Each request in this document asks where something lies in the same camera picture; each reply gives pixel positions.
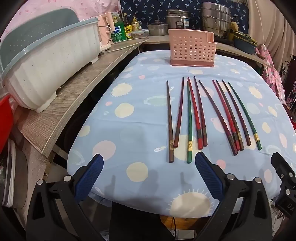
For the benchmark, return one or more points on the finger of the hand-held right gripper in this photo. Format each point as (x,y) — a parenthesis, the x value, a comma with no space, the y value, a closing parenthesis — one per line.
(283,166)

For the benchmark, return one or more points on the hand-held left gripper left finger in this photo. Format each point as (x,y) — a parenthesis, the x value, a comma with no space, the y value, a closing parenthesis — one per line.
(89,176)

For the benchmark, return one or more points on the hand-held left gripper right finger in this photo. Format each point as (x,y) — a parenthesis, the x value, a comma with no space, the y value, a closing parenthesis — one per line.
(208,173)

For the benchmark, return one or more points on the green chopstick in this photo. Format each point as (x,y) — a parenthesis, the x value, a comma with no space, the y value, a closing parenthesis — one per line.
(245,115)
(189,120)

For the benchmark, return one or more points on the red chopstick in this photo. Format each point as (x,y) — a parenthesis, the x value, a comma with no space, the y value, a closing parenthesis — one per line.
(194,113)
(226,113)

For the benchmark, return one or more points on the brown wooden chopstick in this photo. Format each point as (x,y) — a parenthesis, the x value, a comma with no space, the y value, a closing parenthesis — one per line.
(169,120)

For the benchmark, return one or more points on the pink perforated utensil basket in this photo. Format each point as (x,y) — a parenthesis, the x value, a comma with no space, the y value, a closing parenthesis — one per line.
(192,48)

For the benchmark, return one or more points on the blue patterned tablecloth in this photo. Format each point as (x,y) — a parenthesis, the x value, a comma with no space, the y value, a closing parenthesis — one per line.
(129,129)

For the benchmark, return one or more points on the stack of plates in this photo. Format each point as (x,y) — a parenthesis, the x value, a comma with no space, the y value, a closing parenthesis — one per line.
(12,176)

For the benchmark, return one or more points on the wooden shelf board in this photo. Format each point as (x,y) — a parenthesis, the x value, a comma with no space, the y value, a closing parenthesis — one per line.
(76,90)

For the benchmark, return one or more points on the black metal chair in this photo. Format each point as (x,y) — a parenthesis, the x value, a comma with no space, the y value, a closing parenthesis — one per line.
(289,76)

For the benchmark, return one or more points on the pink floral cloth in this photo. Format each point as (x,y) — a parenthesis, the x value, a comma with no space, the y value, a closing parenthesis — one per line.
(270,71)

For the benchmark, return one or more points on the white dish drainer tub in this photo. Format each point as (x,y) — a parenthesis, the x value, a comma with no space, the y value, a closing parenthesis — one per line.
(41,69)

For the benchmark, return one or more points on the blue basin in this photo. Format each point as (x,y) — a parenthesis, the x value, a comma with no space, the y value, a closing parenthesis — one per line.
(245,45)

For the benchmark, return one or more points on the beige curtain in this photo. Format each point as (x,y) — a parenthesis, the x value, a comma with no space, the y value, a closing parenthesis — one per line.
(270,25)

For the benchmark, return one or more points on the pink electric kettle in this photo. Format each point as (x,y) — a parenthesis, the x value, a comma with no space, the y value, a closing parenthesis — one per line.
(105,30)

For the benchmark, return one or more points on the green detergent bottle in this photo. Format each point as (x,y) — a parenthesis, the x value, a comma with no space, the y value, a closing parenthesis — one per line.
(118,31)

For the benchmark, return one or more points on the yellow packet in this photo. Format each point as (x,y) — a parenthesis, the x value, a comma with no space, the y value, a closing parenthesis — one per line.
(128,32)

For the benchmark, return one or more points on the clear food container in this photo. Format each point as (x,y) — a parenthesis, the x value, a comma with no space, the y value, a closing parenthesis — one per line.
(140,33)

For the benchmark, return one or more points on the small steel pot with lid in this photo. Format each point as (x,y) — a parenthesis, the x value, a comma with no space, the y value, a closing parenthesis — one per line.
(157,29)

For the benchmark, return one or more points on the large steel steamer pot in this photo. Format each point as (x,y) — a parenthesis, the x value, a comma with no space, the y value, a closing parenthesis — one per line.
(215,19)

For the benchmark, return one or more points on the steel rice cooker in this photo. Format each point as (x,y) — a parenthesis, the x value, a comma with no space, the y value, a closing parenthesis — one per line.
(178,19)

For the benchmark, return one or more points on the yellow bottle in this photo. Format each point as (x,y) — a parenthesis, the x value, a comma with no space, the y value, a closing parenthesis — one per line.
(135,24)

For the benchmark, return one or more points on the dark glass bottle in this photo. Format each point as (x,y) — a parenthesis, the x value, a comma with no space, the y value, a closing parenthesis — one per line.
(125,19)

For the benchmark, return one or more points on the pink dotted cloth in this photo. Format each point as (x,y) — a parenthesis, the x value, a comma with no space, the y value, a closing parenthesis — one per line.
(92,8)

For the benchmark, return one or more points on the blue floral curtain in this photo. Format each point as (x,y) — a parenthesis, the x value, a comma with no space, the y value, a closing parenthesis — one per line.
(148,9)

